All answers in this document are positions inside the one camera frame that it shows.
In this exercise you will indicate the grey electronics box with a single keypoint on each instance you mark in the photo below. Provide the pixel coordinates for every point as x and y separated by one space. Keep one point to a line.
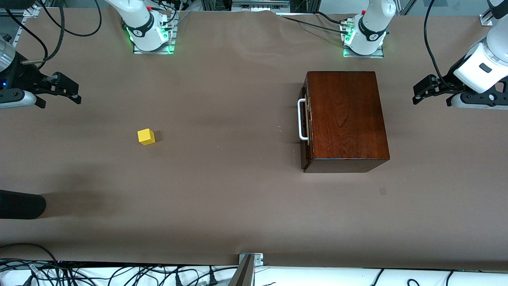
260 6

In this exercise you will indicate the dark metal beam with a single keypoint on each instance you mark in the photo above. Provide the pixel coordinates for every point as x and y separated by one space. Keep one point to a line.
243 276

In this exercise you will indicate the dark wooden drawer cabinet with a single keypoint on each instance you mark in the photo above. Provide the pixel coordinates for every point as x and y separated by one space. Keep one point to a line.
349 119

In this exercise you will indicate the aluminium frame rail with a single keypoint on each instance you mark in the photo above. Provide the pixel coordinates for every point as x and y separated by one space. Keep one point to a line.
20 33
485 20

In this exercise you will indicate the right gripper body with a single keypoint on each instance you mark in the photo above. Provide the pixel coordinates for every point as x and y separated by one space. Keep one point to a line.
24 77

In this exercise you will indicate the black cylinder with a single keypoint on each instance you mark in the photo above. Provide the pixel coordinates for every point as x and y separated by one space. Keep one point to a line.
20 204

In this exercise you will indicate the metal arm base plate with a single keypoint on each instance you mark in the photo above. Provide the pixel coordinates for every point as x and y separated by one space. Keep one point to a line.
154 51
363 56

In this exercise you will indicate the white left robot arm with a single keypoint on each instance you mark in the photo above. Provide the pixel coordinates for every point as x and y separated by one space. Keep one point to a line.
373 24

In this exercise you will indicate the yellow cube block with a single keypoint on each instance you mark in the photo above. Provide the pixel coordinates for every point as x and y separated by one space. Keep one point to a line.
146 137

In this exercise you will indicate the small metal bracket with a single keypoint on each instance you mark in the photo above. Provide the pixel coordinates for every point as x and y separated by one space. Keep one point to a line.
257 258

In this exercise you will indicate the wooden drawer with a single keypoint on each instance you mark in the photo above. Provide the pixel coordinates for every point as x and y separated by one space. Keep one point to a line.
304 159

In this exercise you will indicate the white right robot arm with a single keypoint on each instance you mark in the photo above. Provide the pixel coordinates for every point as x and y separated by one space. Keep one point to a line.
137 20

